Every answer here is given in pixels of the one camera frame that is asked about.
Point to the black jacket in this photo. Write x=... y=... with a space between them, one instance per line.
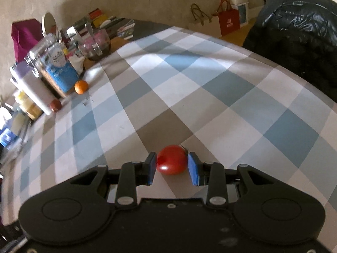
x=297 y=37

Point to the small dark red plum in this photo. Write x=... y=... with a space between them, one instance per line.
x=55 y=106

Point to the red tomato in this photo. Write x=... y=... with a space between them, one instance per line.
x=171 y=160

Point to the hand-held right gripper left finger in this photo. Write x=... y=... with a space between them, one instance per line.
x=152 y=168

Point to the small orange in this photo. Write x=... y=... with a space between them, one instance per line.
x=81 y=87

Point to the blue tissue pack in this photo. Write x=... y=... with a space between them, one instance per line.
x=7 y=138

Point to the metal spoon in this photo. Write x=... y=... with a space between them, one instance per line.
x=90 y=31

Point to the white thermos with purple lid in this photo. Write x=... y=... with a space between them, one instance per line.
x=33 y=89

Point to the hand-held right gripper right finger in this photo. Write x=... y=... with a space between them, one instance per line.
x=193 y=168

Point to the glass jar with blue label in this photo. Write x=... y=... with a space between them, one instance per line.
x=56 y=68

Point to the red shopping bag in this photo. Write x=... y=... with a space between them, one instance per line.
x=229 y=21

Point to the beige shopping bag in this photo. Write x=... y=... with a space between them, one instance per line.
x=205 y=25

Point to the stack of magazines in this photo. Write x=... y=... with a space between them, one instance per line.
x=125 y=30

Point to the glass bowl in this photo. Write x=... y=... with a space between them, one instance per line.
x=96 y=47

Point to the yellow-lid glass jar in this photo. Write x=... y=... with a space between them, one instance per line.
x=29 y=106

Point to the round white mirror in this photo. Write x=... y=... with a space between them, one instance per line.
x=49 y=23

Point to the magenta bag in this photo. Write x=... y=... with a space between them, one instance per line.
x=23 y=37

